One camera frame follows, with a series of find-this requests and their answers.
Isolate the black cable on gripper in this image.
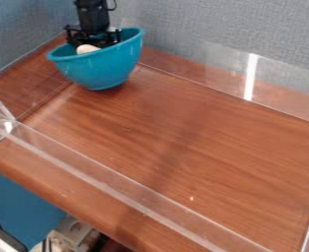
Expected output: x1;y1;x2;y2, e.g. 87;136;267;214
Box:
104;0;117;12

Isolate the white and brown toy mushroom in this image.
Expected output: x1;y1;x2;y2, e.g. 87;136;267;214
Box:
76;44;100;54

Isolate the white object under table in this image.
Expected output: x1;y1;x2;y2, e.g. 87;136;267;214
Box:
29;216;101;252

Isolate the clear acrylic barrier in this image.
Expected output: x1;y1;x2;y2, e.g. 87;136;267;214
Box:
0;38;309;252

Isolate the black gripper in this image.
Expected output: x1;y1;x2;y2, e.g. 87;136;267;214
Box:
64;0;120;48

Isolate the blue plastic bowl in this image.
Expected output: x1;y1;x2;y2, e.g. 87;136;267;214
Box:
47;27;144;91

